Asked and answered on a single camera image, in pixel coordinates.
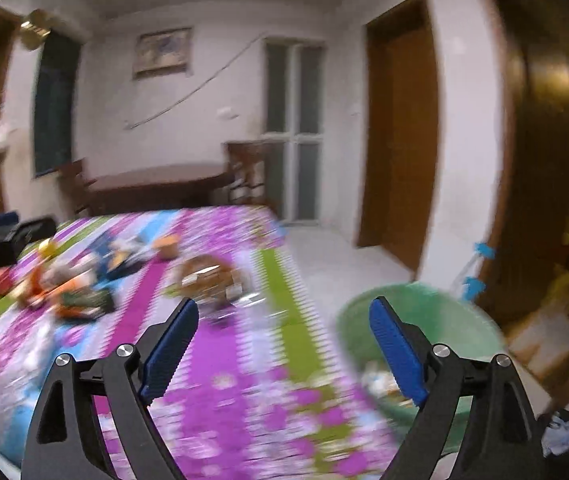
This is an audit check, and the black trash bag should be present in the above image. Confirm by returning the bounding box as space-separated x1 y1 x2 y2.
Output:
534 407 569 461

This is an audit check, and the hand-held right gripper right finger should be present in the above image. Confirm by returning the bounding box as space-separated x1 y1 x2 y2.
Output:
369 296 547 480

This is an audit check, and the frosted glass door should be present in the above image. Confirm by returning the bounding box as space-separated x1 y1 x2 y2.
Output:
263 40 326 223

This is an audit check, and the dark window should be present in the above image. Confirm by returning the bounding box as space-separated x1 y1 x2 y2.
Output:
33 30 81 177

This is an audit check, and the green plastic chair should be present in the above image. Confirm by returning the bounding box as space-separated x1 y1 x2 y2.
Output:
337 282 507 423

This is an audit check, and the dark open wooden door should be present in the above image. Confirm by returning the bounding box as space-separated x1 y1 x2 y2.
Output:
479 0 569 326

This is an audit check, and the orange sponge block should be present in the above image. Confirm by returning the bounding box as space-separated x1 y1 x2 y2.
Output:
153 237 179 261

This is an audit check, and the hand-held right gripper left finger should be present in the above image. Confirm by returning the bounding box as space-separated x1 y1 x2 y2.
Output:
20 297 200 480

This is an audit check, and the framed wall picture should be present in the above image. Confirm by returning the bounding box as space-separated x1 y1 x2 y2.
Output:
132 27 192 80

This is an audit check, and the orange snack wrapper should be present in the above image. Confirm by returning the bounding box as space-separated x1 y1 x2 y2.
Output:
17 260 115 318

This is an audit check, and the floral striped tablecloth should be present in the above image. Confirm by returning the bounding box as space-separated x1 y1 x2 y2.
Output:
0 205 405 480

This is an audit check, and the brown wooden door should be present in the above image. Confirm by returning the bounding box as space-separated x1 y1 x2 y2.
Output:
357 0 440 273

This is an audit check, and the white wall cable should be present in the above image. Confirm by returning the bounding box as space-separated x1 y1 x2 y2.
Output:
124 35 268 130

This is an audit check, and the blue snack packet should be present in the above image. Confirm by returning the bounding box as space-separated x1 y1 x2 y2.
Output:
92 237 145 278

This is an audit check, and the gold wall ornament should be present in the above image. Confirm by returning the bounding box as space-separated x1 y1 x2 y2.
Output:
19 9 52 48

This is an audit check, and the dark wooden dining table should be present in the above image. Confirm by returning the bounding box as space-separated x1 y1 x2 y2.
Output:
87 162 230 216

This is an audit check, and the dark wooden chair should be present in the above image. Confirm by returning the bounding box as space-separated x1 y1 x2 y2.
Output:
224 140 278 211
59 157 92 218

